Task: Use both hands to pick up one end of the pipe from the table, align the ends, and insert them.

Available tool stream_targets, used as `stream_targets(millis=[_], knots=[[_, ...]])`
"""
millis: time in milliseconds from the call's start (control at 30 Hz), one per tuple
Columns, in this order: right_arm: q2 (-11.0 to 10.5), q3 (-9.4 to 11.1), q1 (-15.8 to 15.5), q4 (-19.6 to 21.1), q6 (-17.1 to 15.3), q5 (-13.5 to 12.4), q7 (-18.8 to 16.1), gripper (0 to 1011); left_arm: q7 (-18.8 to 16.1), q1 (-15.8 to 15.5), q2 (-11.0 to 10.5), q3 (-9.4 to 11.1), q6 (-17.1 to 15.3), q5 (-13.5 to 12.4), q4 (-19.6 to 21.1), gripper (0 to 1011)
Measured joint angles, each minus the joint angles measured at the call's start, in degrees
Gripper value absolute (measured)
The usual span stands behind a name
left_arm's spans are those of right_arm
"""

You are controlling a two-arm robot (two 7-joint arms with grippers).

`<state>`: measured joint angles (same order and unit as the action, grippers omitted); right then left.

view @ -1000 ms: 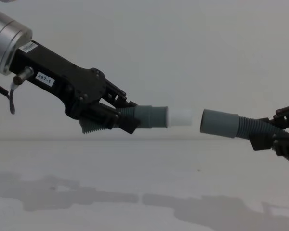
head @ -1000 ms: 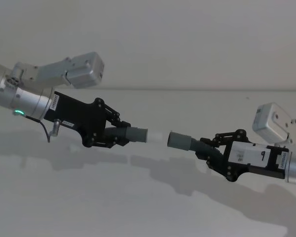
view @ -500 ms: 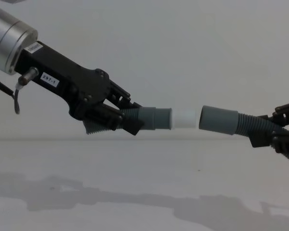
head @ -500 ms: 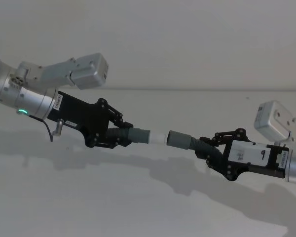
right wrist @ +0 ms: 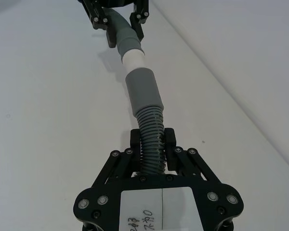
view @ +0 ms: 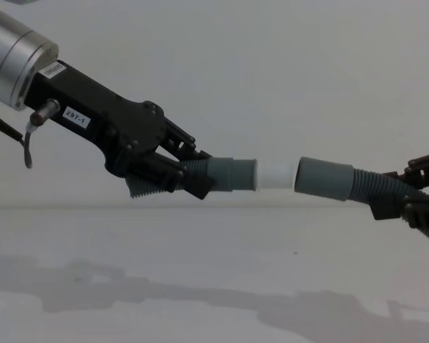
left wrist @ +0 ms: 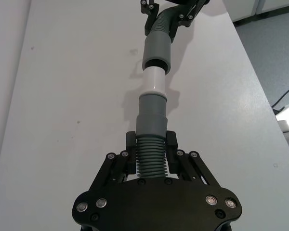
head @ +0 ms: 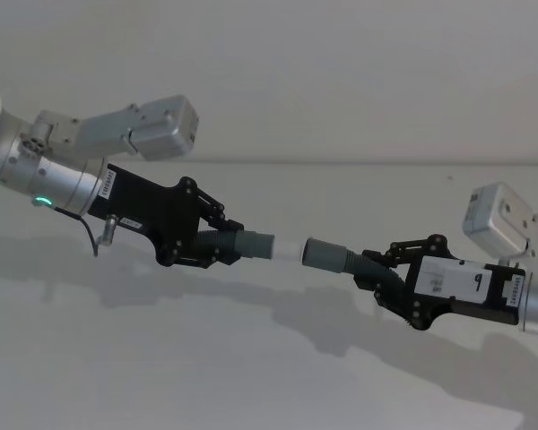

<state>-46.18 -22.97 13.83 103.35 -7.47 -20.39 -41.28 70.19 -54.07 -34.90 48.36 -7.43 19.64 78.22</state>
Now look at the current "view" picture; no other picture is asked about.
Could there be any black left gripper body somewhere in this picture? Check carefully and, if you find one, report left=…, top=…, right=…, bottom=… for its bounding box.
left=22, top=58, right=166, bottom=177

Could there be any white plastic tube connector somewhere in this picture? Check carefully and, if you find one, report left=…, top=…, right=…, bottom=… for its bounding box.
left=255, top=161, right=296, bottom=191

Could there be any thin dark gripper cable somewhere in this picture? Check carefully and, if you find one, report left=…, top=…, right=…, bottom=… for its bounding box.
left=0, top=99, right=61, bottom=169

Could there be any grey corrugated hose with cuff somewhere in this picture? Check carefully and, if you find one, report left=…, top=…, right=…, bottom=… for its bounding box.
left=293, top=156, right=429, bottom=251
left=126, top=156, right=260, bottom=199

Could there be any white table cloth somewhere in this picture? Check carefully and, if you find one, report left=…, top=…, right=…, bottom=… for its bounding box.
left=0, top=204, right=429, bottom=343

